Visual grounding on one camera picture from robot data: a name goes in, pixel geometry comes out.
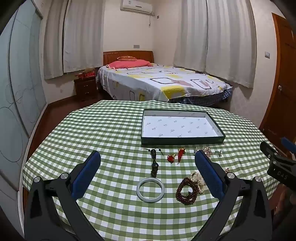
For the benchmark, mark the green checkered tablecloth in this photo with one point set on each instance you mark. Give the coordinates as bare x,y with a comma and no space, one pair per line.
115,129

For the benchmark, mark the brown wooden door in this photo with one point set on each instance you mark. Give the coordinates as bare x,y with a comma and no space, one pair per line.
281,69

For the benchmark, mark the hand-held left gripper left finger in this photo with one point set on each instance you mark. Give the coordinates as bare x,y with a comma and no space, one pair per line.
86,173

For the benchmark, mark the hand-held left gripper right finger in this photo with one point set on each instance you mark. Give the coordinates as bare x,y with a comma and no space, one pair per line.
209,173

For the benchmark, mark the white air conditioner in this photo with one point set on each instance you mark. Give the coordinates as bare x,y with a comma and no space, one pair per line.
136,5

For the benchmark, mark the green shallow cardboard box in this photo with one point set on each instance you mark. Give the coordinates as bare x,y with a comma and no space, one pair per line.
180,128

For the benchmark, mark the white wall switch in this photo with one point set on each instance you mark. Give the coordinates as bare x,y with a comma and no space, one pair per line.
267,55

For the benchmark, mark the dark wooden nightstand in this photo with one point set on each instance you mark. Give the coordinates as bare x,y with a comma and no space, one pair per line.
85,89

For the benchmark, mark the blue plaid bed skirt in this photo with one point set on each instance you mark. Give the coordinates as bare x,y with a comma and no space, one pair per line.
203,98

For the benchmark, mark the small clear crystal ornament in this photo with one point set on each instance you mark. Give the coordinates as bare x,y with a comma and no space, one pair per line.
218,153

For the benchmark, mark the pink pillow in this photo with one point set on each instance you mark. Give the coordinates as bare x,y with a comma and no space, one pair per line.
129,64

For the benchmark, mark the patterned white bedsheet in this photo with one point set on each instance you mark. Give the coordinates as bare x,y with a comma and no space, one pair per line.
161,81

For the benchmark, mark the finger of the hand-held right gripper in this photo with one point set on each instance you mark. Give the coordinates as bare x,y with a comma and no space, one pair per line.
288,144
268,149

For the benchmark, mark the red embroidered cushion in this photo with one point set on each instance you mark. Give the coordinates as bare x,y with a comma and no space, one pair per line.
126,58

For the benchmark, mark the wooden bed headboard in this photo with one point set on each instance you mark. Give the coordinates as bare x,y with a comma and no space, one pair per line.
111,56

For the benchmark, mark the white jade bangle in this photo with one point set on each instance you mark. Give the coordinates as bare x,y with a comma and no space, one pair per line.
140,188

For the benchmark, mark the red and gold charm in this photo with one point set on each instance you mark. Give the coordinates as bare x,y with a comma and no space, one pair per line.
180,154

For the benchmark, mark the small silver ornament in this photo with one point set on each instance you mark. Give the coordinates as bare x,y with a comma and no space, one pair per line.
195,150

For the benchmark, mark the white striped curtain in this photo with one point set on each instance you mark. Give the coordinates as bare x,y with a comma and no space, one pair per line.
54,41
190,34
83,34
231,41

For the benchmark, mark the gold filigree brooch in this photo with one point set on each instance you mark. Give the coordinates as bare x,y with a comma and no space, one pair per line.
227,170

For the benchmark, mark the brown plush toy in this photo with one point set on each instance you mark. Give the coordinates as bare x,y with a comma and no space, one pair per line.
88,70

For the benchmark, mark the pearl and rhinestone brooch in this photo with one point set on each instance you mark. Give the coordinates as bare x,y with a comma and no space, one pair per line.
207,151

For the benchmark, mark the small red glass pendant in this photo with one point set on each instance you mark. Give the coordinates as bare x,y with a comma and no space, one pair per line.
171,158

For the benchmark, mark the frosted glass wardrobe door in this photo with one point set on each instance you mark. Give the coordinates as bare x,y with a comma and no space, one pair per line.
20,81

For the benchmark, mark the dark beaded pendant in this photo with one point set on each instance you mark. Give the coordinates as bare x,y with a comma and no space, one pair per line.
154,168

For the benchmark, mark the red gift box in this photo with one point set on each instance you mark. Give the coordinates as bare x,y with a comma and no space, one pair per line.
89,75

